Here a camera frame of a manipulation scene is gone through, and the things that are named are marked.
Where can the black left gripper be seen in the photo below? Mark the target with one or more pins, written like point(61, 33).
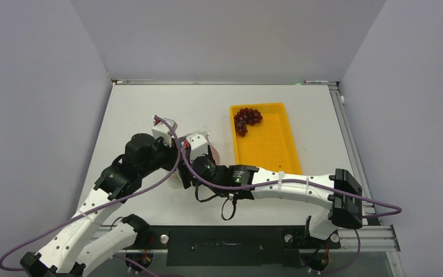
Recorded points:
point(171, 152)

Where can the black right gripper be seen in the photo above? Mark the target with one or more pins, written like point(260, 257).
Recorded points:
point(189, 179)

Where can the clear pink-dotted zip bag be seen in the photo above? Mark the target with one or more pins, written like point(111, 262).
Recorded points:
point(176, 180)

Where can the dark red grape bunch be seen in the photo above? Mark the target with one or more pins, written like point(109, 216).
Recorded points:
point(246, 117)

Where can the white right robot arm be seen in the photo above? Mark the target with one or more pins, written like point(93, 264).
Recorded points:
point(337, 195)

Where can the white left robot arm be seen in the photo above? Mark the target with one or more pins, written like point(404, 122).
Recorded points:
point(70, 252)

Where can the yellow plastic tray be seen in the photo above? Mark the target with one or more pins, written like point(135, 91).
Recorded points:
point(268, 144)

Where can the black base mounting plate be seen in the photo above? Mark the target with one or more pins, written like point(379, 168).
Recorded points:
point(288, 246)

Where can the marker pen on ledge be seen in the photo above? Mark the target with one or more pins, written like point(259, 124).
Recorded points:
point(314, 82)

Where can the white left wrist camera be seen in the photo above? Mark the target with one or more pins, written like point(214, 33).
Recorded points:
point(160, 130)

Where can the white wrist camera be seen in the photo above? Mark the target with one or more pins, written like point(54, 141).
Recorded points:
point(160, 130)
point(198, 145)

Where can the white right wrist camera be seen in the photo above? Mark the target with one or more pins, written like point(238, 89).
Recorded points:
point(198, 145)

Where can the aluminium side rail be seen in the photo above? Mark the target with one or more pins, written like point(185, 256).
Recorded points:
point(375, 237)

